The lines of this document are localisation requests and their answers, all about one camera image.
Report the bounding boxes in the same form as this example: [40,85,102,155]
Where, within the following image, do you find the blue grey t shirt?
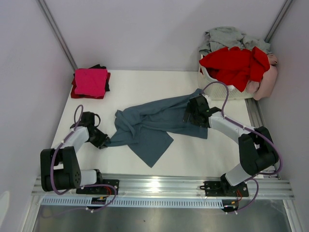
[108,89,208,167]

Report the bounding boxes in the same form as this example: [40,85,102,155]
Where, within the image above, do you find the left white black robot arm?
[40,112,110,195]

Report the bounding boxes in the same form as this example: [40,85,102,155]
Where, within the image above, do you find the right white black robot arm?
[183,95,279,197]

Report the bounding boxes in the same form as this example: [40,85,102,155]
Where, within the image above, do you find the white plastic laundry basket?
[197,64,254,101]

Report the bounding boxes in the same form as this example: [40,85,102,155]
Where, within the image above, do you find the folded black t shirt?
[71,64,111,92]

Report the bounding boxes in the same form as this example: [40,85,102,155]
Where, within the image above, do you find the light pink t shirt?
[246,54,278,101]

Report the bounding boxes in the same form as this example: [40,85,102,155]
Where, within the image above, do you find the right corner aluminium profile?
[264,0,294,43]

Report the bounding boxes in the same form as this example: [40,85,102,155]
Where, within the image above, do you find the corner aluminium profile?
[36,0,78,70]
[264,0,294,43]

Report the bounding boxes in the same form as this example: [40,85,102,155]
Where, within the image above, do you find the left corner aluminium profile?
[36,0,78,70]

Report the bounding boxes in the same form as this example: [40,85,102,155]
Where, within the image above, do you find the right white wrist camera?
[202,94,211,102]

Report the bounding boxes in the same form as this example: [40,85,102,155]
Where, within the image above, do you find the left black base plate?
[76,179,120,195]

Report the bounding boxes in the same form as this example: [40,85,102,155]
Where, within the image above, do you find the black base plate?
[76,179,120,195]
[199,181,249,197]

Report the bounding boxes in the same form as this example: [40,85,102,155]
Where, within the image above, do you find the aluminium mounting rail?
[31,175,295,200]

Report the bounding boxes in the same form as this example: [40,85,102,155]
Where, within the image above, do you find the right side aluminium rail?
[245,98,281,180]

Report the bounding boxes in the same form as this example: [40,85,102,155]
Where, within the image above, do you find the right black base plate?
[199,181,249,197]

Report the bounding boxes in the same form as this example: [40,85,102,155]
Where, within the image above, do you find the white slotted cable duct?
[41,196,224,209]

